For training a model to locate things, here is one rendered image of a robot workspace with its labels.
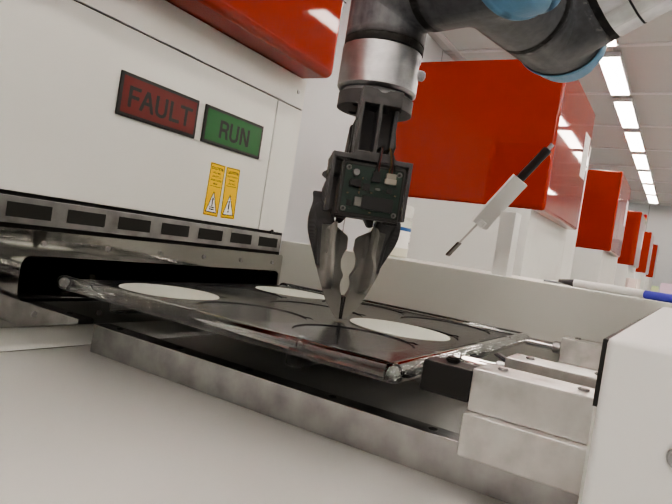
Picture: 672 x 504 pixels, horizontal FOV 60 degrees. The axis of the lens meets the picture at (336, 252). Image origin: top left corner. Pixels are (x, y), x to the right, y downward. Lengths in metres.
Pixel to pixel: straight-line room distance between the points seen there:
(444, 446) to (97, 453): 0.23
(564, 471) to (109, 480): 0.26
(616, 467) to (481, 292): 0.59
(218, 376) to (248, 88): 0.44
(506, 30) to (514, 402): 0.31
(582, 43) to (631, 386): 0.46
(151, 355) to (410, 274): 0.37
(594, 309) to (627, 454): 0.56
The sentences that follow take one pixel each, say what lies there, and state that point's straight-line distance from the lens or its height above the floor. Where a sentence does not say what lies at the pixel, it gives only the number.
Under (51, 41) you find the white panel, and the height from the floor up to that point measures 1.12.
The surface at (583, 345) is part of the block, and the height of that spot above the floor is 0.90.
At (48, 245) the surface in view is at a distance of 0.64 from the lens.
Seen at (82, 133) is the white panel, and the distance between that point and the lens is 0.67.
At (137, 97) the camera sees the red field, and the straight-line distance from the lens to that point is 0.71.
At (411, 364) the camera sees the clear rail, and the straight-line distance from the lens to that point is 0.40.
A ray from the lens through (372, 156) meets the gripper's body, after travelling 0.51.
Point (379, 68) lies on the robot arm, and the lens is 0.54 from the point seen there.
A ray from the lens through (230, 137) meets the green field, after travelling 0.81.
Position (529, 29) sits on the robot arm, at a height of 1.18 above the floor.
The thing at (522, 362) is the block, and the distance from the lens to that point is 0.47.
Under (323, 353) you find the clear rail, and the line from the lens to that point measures 0.41.
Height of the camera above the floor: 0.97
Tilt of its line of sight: 1 degrees down
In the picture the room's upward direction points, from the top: 9 degrees clockwise
